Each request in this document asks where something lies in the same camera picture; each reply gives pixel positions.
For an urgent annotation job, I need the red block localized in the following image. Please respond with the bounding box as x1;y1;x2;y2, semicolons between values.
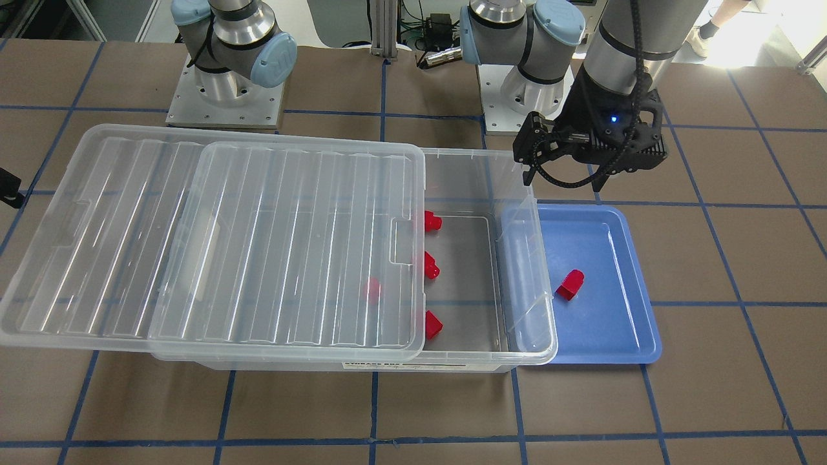
363;276;382;305
556;269;585;302
424;310;444;340
423;210;443;233
423;251;441;280

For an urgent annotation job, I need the red block under lid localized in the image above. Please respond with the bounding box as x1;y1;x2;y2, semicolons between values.
363;276;382;305

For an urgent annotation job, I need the clear plastic storage box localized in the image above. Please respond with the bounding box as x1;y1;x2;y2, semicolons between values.
147;143;558;373

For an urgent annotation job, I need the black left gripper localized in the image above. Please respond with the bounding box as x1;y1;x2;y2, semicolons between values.
556;68;668;172

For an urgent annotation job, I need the blue plastic tray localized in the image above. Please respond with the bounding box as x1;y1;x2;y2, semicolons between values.
538;203;662;365

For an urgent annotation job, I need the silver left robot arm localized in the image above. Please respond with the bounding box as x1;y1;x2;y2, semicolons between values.
459;1;706;188

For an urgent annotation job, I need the clear plastic box lid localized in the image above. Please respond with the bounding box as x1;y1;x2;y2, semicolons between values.
2;124;425;363

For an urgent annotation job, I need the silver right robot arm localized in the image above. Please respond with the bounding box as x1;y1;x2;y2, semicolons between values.
171;1;298;107

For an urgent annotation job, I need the aluminium frame post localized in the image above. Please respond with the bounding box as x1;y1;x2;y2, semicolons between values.
366;1;399;61

